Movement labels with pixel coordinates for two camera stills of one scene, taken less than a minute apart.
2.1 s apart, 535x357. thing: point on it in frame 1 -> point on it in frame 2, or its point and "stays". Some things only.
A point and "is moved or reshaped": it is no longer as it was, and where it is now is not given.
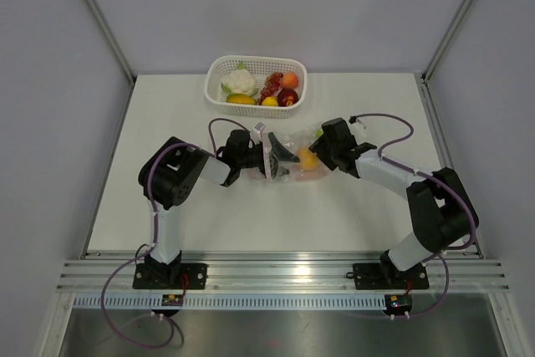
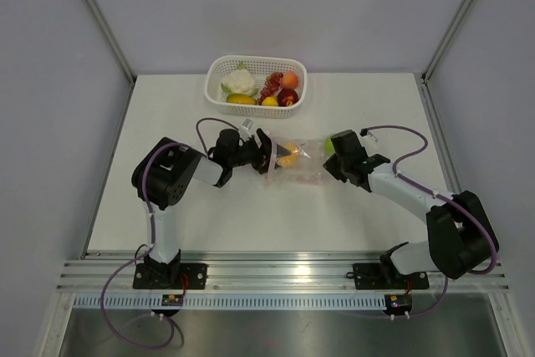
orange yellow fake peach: x=308 y=160 is moved or reshaped
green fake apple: x=318 y=133 is moved or reshaped
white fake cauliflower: x=240 y=81 stays
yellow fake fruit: x=270 y=101 stays
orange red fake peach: x=288 y=80 stays
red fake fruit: x=271 y=86 stays
